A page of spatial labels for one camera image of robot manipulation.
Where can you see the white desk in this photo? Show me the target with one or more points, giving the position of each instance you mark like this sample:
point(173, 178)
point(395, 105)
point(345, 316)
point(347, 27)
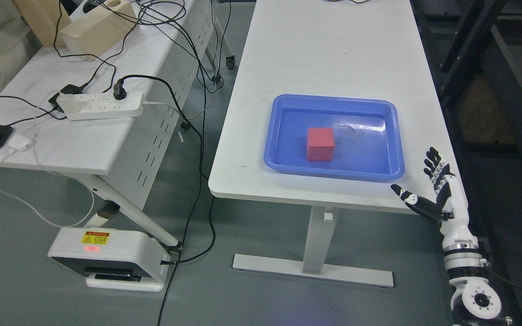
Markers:
point(339, 49)

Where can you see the black metal shelf left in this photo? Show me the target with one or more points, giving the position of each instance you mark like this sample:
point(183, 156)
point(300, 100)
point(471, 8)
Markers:
point(474, 48)

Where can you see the white folding table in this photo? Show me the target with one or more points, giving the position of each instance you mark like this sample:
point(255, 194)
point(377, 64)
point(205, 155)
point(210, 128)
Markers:
point(118, 146)

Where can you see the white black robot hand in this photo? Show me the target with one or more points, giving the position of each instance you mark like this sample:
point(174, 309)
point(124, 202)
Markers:
point(449, 210)

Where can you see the white charger adapter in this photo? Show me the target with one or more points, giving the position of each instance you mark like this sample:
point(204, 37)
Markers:
point(20, 143)

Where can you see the blue plastic tray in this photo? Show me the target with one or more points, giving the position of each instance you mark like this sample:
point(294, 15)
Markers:
point(366, 140)

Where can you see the white base unit warning label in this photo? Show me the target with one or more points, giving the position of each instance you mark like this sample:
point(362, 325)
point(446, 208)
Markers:
point(113, 259)

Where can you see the white power strip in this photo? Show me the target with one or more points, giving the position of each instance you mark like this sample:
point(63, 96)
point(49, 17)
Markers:
point(100, 106)

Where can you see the wooden block with hole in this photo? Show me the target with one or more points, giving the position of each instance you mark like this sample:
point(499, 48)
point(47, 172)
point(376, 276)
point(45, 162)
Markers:
point(100, 29)

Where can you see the pink foam block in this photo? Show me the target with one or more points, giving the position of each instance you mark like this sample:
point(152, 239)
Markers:
point(320, 144)

